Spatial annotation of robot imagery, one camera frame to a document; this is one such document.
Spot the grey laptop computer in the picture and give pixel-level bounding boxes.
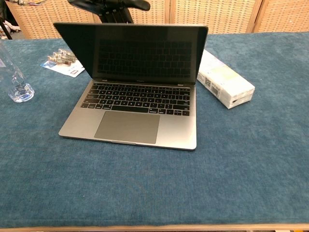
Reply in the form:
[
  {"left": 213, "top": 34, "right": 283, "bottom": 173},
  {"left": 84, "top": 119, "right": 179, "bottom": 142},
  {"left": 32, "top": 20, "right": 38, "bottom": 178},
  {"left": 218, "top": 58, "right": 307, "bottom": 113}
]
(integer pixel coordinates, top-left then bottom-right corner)
[{"left": 53, "top": 22, "right": 210, "bottom": 152}]

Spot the blue tablecloth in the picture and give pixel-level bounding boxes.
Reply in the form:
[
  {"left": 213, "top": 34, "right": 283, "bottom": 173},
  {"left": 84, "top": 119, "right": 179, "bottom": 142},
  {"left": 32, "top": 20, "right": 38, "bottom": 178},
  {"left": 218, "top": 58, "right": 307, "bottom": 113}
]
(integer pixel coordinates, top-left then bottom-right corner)
[{"left": 0, "top": 32, "right": 309, "bottom": 229}]

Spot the white rectangular carton box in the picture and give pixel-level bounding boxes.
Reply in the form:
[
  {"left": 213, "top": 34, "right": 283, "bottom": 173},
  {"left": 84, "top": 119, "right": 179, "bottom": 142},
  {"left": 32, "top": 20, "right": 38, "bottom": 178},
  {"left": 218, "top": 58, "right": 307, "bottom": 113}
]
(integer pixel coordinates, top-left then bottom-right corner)
[{"left": 197, "top": 49, "right": 256, "bottom": 110}]

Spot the battery blister pack card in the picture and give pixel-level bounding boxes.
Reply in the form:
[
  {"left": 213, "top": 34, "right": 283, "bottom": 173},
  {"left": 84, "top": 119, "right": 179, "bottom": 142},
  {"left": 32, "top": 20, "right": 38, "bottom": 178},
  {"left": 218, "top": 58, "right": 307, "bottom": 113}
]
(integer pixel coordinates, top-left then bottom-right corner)
[{"left": 40, "top": 47, "right": 85, "bottom": 78}]

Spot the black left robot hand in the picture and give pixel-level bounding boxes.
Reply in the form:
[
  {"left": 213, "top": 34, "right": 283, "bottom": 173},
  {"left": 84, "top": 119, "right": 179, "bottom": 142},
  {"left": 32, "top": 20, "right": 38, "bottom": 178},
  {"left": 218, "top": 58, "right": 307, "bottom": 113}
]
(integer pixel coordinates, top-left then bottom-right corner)
[{"left": 67, "top": 0, "right": 151, "bottom": 24}]

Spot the wicker screen panel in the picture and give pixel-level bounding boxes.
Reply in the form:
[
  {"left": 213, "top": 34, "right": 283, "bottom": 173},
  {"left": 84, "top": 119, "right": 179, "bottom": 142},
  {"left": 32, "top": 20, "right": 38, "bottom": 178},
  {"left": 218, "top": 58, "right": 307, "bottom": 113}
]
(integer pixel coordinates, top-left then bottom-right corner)
[
  {"left": 5, "top": 0, "right": 171, "bottom": 40},
  {"left": 169, "top": 0, "right": 261, "bottom": 35},
  {"left": 252, "top": 0, "right": 309, "bottom": 34}
]

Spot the clear plastic water bottle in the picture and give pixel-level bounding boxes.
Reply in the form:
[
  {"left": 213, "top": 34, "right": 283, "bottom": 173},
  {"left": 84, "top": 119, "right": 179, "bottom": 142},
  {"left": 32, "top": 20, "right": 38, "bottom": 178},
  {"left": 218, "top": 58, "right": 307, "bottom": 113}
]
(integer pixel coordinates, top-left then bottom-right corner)
[{"left": 0, "top": 40, "right": 35, "bottom": 103}]

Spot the black stand leg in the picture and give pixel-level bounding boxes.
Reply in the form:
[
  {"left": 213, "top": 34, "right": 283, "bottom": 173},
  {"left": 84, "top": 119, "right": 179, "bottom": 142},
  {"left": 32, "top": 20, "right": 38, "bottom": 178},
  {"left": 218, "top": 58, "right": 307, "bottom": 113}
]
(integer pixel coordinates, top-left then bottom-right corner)
[{"left": 0, "top": 20, "right": 14, "bottom": 41}]

